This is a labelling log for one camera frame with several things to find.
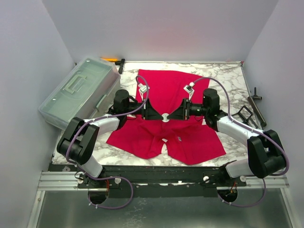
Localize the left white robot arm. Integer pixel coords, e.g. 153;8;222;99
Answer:
57;89;163;188

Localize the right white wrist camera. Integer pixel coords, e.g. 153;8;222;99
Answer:
183;82;195;100

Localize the aluminium frame rail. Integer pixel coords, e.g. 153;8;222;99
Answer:
38;171;107;192

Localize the clear plastic storage box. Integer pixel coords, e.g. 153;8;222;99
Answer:
38;58;121;130

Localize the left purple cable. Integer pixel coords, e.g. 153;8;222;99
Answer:
66;75;150;210

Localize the black metal base rail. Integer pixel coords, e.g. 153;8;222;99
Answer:
48;164;246;198

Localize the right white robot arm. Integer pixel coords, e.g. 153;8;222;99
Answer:
167;89;287;186

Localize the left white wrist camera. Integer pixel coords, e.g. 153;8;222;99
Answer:
138;83;149;101

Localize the black wire tray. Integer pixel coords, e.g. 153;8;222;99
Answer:
231;105;258;129

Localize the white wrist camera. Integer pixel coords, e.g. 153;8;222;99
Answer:
138;83;149;101
183;82;195;100

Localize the black clamp tool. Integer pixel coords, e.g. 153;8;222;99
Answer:
115;58;125;74

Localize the round orange brooch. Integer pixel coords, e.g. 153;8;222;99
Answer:
161;113;169;123

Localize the red t-shirt garment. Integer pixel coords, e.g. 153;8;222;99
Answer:
107;69;226;165

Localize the black rod with knob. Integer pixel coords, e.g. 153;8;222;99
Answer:
247;87;267;127

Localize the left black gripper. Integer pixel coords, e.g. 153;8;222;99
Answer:
124;98;163;120

